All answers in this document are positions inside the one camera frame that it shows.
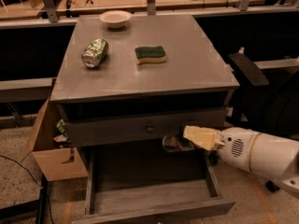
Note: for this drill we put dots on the foam padded gripper body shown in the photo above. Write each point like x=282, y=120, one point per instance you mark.
x=235, y=147

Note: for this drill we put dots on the silver redbull can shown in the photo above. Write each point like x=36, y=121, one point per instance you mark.
x=176, y=143

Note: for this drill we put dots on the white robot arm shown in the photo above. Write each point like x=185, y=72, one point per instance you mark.
x=272, y=157

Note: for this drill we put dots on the closed grey top drawer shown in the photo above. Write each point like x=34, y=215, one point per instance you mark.
x=140, y=127

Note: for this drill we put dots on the open grey middle drawer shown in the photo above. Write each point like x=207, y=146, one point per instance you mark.
x=141, y=183

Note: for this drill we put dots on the grey wooden drawer cabinet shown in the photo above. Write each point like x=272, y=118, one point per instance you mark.
x=193, y=77

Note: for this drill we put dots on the crushed green soda can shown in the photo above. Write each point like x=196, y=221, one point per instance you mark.
x=95, y=53

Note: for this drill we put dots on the black office chair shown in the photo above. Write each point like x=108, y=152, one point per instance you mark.
x=265, y=102

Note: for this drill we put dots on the green yellow sponge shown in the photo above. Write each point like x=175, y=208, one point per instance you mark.
x=154, y=54

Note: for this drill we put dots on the brown cardboard box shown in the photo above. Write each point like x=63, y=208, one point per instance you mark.
x=55, y=162

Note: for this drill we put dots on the white ceramic bowl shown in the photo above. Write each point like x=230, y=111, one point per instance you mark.
x=115, y=19

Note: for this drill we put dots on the wooden background desk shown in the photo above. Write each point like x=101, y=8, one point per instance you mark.
x=32, y=9

